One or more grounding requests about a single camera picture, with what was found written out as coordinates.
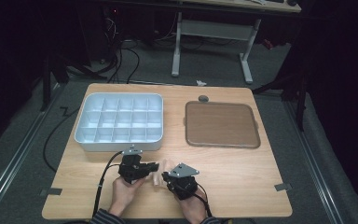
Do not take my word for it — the black floor cable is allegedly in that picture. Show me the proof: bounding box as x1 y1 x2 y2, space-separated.
42 105 82 174

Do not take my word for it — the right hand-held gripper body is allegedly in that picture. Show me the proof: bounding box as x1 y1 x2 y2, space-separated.
165 162 200 201

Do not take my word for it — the right hand-held gripper black cable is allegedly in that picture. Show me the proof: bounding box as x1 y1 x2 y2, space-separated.
194 181 213 218

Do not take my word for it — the hand-held gripper black cable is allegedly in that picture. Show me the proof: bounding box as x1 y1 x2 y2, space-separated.
91 150 124 218
194 181 213 218

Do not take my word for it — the desk with white metal frame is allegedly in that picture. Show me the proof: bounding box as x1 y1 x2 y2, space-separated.
171 0 302 85

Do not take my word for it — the white compartment organizer box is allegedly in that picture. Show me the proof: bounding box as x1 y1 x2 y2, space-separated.
74 91 165 153

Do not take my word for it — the bundle of black cables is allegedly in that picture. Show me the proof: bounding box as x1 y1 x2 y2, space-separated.
101 17 142 84

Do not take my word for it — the person's left hand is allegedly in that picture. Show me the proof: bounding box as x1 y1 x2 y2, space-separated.
109 175 150 217

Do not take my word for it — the metal floor rail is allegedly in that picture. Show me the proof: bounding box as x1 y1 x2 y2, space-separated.
0 83 63 220
283 100 345 224

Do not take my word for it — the peach ankle sock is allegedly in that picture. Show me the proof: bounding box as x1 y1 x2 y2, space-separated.
150 159 177 189

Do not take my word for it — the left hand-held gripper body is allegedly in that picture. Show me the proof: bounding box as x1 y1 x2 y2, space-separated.
117 146 149 185

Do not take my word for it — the black metal stand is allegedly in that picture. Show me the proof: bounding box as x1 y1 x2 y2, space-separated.
39 46 108 112
251 70 310 133

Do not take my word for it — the person's right hand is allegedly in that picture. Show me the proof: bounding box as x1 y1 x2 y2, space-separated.
175 188 209 224

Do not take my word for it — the left hand-held gripper black cable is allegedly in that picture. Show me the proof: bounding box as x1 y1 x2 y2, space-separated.
91 150 124 218

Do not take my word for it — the brown wooden tray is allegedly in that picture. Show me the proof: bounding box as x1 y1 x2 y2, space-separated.
184 100 261 149

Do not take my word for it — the grey tape strip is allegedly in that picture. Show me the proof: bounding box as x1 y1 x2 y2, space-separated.
40 188 63 197
273 182 293 192

